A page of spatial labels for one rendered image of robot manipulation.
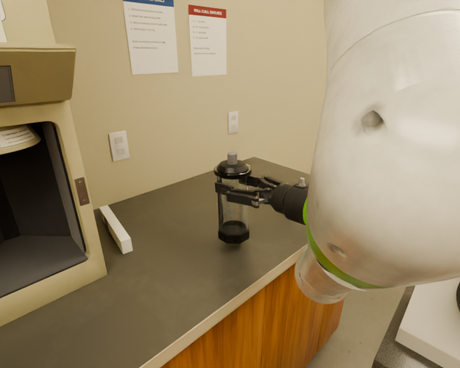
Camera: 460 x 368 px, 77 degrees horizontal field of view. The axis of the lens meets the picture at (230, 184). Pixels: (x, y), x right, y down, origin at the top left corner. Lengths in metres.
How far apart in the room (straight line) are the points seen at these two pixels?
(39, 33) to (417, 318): 0.92
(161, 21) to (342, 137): 1.19
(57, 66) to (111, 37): 0.62
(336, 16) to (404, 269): 0.18
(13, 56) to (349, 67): 0.50
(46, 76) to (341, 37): 0.51
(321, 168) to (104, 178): 1.13
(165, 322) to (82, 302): 0.22
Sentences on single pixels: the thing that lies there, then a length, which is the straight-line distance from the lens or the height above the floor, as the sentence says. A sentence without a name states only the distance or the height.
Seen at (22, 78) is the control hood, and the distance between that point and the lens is 0.62.
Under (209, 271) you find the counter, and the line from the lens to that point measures 0.85.
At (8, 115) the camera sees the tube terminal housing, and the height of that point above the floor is 1.39.
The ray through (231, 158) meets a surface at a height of 1.23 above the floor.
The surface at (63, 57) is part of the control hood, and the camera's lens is 0.60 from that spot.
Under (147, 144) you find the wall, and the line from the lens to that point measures 1.30.
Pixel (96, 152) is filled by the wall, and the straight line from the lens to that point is 1.22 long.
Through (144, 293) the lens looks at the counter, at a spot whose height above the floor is 0.94.
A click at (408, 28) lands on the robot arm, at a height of 1.51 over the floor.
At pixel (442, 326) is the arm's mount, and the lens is 0.75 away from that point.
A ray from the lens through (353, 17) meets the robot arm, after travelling 0.23.
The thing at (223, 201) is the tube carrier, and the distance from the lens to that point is 0.83.
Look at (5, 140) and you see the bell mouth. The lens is 0.72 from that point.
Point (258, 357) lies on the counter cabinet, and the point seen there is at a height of 0.54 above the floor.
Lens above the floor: 1.49
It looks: 24 degrees down
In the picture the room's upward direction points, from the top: straight up
